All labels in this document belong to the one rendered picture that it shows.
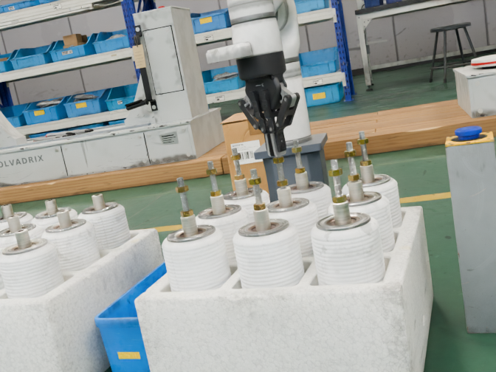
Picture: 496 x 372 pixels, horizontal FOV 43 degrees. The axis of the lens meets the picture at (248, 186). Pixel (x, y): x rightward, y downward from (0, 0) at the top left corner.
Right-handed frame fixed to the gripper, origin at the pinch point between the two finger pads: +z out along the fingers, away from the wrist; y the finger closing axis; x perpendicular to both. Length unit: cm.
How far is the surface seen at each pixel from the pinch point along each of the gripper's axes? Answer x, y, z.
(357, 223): 4.4, -19.1, 10.3
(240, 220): 5.6, 5.5, 11.6
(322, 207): -9.3, 1.6, 13.5
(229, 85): -276, 372, 6
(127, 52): -219, 440, -39
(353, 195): -4.9, -10.3, 9.6
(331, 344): 12.0, -18.1, 25.0
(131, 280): 14.4, 33.4, 23.6
